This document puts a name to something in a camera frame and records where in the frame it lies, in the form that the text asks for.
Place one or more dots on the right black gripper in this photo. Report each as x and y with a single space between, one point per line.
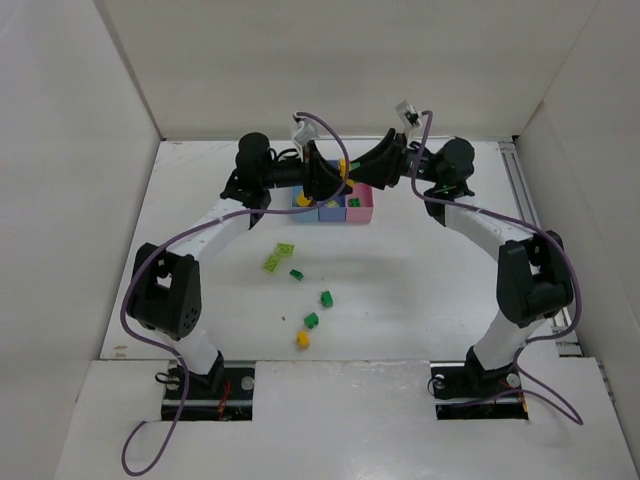
397 158

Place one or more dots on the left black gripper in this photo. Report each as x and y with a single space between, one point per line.
310 170

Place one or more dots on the yellow arch lego brick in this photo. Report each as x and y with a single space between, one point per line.
342 166

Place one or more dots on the yellow rounded lego brick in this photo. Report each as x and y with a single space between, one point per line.
303 201

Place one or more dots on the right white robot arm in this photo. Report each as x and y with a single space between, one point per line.
533 280

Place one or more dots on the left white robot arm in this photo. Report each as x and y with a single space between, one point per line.
164 295

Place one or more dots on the light blue container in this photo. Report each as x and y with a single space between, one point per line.
302 215

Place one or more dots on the pink container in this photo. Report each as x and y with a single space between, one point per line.
364 213

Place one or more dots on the small dark green lego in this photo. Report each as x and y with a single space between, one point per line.
296 274

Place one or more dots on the small yellow lego brick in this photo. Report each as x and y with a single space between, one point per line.
303 340

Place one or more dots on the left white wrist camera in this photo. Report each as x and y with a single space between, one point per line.
304 130

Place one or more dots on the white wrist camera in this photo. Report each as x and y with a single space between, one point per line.
411 119
304 130

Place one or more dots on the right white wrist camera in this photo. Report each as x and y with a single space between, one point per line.
411 119

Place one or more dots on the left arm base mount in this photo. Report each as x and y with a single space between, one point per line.
228 399

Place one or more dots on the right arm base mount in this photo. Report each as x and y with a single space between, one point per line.
464 390

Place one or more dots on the aluminium rail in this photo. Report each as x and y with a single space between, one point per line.
568 345

